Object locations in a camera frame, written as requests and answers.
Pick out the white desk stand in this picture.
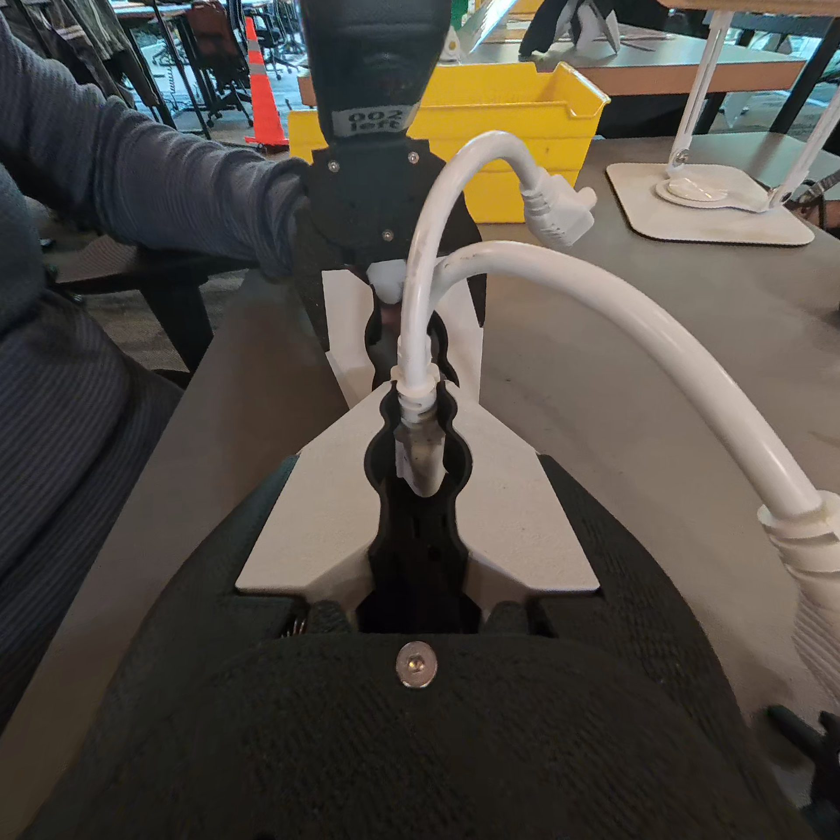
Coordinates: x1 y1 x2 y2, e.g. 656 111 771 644
605 0 840 248

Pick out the person's dark ribbed sweater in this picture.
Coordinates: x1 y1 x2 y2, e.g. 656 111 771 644
0 164 186 732

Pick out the small white plastic piece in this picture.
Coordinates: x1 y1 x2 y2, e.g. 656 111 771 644
366 259 408 305

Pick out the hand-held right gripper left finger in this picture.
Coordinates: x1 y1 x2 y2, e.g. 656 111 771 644
235 382 411 634

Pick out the hanging dark jacket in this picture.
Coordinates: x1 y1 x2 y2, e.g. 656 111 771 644
13 0 161 107

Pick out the yellow plastic bin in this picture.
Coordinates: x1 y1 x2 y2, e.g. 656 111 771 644
287 62 611 225

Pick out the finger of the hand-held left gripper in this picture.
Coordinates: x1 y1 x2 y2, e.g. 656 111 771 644
322 268 398 409
428 281 485 400

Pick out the white angled power plug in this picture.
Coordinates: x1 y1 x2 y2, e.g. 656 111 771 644
520 172 598 250

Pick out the thin white power cable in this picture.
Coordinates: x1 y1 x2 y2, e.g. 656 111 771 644
392 130 546 500

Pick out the black object on table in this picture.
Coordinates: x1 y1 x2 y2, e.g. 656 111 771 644
518 0 622 57

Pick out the thick white power cable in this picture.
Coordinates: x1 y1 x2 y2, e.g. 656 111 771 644
427 239 824 526

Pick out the brown office chair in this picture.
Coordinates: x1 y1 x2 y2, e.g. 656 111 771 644
189 0 256 127

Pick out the black clamp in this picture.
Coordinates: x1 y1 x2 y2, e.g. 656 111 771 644
766 702 840 811

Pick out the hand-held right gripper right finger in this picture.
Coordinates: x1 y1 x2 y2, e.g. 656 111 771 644
436 384 602 632

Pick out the person's left forearm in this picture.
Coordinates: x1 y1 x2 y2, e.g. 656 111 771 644
0 13 311 282

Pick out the orange traffic cone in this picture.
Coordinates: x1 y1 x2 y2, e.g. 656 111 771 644
243 16 291 148

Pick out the wood-edged grey table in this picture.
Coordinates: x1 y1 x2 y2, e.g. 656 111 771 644
298 29 808 109

